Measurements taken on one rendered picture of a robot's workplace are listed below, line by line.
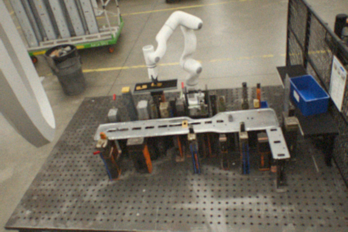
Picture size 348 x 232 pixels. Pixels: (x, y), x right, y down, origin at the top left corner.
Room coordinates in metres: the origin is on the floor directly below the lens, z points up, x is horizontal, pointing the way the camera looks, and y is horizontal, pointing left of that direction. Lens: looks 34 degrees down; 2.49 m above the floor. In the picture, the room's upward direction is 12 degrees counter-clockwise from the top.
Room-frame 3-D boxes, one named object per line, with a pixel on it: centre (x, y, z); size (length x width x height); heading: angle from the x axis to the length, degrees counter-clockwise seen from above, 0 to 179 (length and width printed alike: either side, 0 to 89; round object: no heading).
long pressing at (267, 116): (1.84, -0.04, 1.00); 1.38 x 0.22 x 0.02; 79
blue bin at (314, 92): (1.77, -0.96, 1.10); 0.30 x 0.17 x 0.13; 177
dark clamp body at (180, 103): (2.05, -0.07, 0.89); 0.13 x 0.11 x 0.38; 169
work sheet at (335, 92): (1.56, -1.04, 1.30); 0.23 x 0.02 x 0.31; 169
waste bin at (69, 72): (4.56, 1.51, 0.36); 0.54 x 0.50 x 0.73; 165
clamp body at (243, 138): (1.57, -0.42, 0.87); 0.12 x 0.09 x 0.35; 169
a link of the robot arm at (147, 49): (2.23, 0.09, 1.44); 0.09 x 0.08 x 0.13; 29
